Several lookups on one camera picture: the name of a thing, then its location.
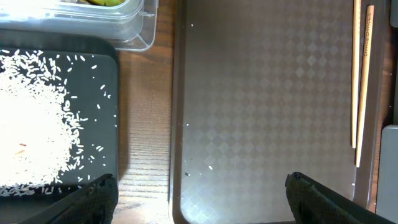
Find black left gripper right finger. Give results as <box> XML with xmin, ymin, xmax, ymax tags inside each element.
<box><xmin>285</xmin><ymin>172</ymin><xmax>393</xmax><ymax>224</ymax></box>

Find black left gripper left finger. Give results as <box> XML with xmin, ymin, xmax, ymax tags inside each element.
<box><xmin>21</xmin><ymin>174</ymin><xmax>119</xmax><ymax>224</ymax></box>

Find rice leftovers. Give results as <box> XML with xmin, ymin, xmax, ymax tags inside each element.
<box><xmin>0</xmin><ymin>49</ymin><xmax>118</xmax><ymax>197</ymax></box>

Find yellow green snack wrapper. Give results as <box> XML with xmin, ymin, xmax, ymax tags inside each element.
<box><xmin>85</xmin><ymin>0</ymin><xmax>126</xmax><ymax>7</ymax></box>

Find wooden chopstick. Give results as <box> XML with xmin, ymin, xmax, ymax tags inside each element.
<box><xmin>351</xmin><ymin>0</ymin><xmax>361</xmax><ymax>149</ymax></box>
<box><xmin>356</xmin><ymin>5</ymin><xmax>374</xmax><ymax>168</ymax></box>

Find grey dishwasher rack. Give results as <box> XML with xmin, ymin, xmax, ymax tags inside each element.
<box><xmin>376</xmin><ymin>1</ymin><xmax>397</xmax><ymax>223</ymax></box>

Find dark brown serving tray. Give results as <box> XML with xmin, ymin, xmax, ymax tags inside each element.
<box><xmin>169</xmin><ymin>0</ymin><xmax>389</xmax><ymax>223</ymax></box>

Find black plastic tray bin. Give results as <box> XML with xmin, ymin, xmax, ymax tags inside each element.
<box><xmin>1</xmin><ymin>29</ymin><xmax>119</xmax><ymax>223</ymax></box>

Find clear plastic bin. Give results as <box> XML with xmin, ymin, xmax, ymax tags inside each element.
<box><xmin>1</xmin><ymin>0</ymin><xmax>159</xmax><ymax>52</ymax></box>

